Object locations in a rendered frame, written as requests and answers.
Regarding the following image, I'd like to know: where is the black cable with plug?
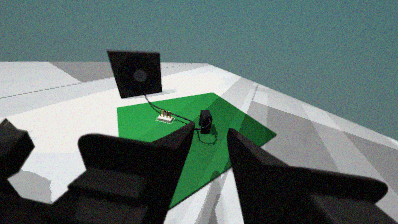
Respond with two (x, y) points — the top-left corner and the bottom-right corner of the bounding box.
(143, 91), (213, 134)

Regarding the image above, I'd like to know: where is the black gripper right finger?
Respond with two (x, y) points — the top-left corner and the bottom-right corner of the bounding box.
(227, 128), (388, 224)

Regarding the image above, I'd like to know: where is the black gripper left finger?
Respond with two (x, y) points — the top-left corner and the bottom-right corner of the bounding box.
(78, 122), (195, 224)

